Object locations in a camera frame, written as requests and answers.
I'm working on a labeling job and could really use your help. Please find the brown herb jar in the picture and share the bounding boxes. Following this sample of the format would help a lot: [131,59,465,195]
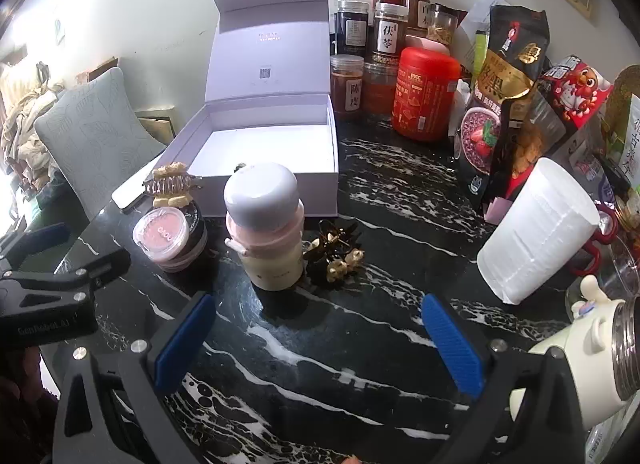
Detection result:
[402,0,432,30]

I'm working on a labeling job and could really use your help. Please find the white label seed jar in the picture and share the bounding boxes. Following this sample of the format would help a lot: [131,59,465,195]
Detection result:
[374,3,410,56]

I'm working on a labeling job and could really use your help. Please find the pink blush compact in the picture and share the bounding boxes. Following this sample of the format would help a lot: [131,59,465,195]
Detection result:
[132,207,191,265]

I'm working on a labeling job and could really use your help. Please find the wooden box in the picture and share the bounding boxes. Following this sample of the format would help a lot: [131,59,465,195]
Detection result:
[135,104,176,142]

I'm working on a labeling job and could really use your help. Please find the black and gold snack bag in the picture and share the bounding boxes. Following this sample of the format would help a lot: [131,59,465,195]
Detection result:
[462,4,551,210]

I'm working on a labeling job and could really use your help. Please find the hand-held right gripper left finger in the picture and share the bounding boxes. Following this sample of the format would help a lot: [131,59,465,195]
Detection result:
[52,291,218,464]

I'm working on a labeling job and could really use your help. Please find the dark green seat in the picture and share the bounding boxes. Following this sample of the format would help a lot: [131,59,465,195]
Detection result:
[10,189,116,250]

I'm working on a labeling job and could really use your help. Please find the small pink box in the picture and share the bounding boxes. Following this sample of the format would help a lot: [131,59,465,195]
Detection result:
[482,197,516,225]

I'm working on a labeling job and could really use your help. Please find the cream and pink cosmetic jar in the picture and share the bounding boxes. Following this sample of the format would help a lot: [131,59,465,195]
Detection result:
[225,211,306,291]

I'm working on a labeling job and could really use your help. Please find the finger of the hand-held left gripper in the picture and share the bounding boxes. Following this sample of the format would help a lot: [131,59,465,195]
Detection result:
[10,247,132,296]
[0,223,71,270]

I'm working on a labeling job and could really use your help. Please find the black cosmetic jar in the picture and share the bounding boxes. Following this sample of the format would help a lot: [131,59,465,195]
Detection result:
[165,199,208,272]

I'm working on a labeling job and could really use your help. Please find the dark herb jar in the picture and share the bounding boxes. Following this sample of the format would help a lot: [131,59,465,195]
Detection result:
[334,0,371,56]

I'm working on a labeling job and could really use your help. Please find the red cartoon snack bag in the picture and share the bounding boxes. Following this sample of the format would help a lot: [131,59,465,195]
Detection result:
[505,54,615,185]

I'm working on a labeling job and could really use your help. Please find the orange peel jar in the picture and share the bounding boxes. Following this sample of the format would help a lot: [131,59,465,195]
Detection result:
[330,54,365,121]

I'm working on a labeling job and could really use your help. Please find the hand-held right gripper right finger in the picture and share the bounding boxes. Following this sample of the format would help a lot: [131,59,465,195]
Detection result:
[421,294,588,464]

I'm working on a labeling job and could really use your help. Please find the red canister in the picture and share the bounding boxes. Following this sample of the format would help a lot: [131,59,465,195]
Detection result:
[391,47,462,141]

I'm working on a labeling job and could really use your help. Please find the glass jar with metal lid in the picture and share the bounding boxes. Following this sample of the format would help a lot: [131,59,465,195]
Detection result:
[612,294,640,400]

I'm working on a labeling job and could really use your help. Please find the green white tea package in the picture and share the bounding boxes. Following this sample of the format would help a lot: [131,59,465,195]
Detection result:
[600,64,640,180]

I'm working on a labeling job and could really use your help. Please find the white gift box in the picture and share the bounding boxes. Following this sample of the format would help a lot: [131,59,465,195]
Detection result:
[147,0,341,219]

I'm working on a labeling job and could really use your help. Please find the white paper sheet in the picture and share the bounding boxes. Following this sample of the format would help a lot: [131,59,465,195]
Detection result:
[457,0,511,80]

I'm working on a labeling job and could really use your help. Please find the clear glass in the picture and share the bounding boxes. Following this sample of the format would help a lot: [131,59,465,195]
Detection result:
[597,237,640,305]

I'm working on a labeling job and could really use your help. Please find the yellow sticks jar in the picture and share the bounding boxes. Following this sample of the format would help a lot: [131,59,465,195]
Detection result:
[427,4,458,48]

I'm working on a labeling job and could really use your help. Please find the red handled scissors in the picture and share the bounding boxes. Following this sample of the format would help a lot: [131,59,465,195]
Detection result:
[570,204,621,275]

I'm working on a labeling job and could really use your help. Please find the amber plastic jar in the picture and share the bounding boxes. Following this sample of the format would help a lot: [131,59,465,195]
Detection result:
[362,62,399,120]

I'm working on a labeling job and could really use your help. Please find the pile of clothes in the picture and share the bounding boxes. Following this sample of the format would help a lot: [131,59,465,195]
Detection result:
[0,62,66,175]

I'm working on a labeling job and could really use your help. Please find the green lidded can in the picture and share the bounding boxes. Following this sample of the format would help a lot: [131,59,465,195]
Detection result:
[472,29,493,72]

